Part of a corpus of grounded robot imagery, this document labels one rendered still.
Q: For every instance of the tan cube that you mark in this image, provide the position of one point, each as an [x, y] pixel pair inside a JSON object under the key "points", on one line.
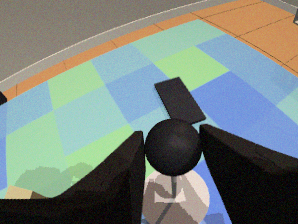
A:
{"points": [[16, 192]]}

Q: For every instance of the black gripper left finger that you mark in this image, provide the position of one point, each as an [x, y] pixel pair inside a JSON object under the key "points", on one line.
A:
{"points": [[110, 194]]}

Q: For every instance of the black flat rectangular slab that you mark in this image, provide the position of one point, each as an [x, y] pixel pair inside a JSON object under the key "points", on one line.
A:
{"points": [[178, 101]]}

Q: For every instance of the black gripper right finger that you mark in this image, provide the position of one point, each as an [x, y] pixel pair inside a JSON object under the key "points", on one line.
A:
{"points": [[256, 185]]}

